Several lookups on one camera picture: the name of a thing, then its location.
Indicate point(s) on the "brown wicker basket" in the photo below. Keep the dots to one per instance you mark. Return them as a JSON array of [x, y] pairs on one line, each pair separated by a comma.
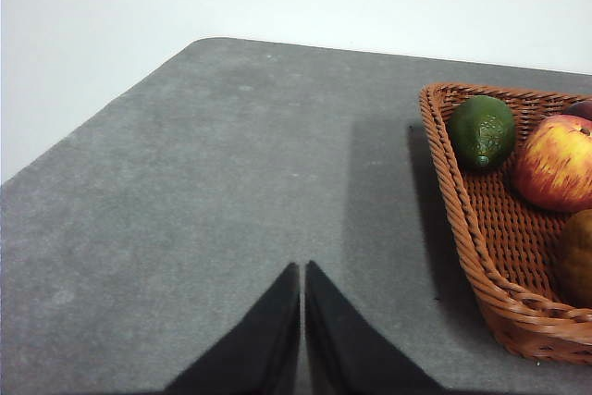
[[499, 228]]

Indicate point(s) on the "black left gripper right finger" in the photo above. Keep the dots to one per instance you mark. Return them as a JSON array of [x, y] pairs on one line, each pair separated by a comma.
[[342, 349]]

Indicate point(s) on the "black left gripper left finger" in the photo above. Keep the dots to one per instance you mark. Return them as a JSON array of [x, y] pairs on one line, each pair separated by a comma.
[[263, 349]]

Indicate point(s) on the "red yellow apple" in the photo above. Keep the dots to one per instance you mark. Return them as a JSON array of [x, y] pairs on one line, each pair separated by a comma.
[[559, 164]]

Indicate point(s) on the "green avocado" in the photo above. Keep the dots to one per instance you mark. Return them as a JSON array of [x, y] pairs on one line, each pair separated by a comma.
[[481, 131]]

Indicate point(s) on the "dark purple plum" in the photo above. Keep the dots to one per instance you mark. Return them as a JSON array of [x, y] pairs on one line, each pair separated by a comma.
[[580, 110]]

